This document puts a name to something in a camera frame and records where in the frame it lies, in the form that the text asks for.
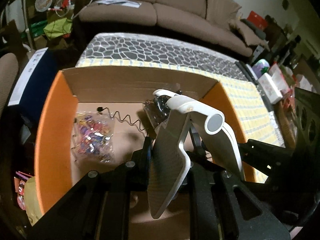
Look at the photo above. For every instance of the red box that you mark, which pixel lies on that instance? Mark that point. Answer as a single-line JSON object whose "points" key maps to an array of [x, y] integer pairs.
{"points": [[257, 20]]}

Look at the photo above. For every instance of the black remote control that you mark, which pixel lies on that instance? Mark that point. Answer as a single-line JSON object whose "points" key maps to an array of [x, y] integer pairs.
{"points": [[246, 72]]}

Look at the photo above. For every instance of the clear jar with black clips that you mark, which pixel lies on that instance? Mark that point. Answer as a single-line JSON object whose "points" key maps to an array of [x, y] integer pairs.
{"points": [[156, 109]]}

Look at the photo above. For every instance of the bag of colourful rubber bands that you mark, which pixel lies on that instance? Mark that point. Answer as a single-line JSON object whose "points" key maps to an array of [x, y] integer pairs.
{"points": [[93, 133]]}

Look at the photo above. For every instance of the yellow plaid tablecloth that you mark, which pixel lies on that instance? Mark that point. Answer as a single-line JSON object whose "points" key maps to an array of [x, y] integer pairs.
{"points": [[255, 122]]}

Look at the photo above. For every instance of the brown cushion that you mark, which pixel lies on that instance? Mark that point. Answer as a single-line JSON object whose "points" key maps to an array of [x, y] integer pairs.
{"points": [[220, 12]]}

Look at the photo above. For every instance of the pastel round container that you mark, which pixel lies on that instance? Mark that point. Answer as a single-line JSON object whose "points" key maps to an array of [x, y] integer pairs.
{"points": [[260, 68]]}

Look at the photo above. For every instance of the green bag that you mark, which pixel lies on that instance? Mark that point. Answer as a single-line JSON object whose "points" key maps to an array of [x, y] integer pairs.
{"points": [[58, 28]]}

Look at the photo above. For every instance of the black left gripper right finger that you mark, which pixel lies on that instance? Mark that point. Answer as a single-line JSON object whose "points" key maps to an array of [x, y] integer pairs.
{"points": [[221, 206]]}

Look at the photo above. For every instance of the black wavy wire headband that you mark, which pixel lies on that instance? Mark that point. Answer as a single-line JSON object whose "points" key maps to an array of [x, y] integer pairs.
{"points": [[116, 115]]}

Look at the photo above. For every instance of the brown sofa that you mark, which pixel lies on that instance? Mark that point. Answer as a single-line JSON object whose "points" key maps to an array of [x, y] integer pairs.
{"points": [[187, 17]]}

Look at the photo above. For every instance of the orange cardboard box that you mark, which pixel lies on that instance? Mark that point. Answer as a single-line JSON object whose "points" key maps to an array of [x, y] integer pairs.
{"points": [[123, 89]]}

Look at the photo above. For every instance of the white folding phone stand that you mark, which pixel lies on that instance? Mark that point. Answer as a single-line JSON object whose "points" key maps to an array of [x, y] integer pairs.
{"points": [[169, 160]]}

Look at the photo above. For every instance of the round clock face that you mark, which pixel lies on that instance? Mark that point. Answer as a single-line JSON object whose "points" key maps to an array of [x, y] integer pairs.
{"points": [[43, 5]]}

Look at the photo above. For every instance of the papers on sofa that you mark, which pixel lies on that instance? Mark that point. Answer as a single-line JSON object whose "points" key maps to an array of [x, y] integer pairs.
{"points": [[125, 3]]}

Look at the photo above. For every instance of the white tissue box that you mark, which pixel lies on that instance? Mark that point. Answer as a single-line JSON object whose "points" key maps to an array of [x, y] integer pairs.
{"points": [[272, 92]]}

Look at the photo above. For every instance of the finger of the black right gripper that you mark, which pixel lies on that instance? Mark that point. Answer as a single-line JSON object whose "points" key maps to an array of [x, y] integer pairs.
{"points": [[276, 162]]}

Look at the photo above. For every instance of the brown chair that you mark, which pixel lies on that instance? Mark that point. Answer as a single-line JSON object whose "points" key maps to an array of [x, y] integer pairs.
{"points": [[8, 72]]}

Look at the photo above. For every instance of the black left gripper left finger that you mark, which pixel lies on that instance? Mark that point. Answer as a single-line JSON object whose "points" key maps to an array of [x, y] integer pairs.
{"points": [[97, 206]]}

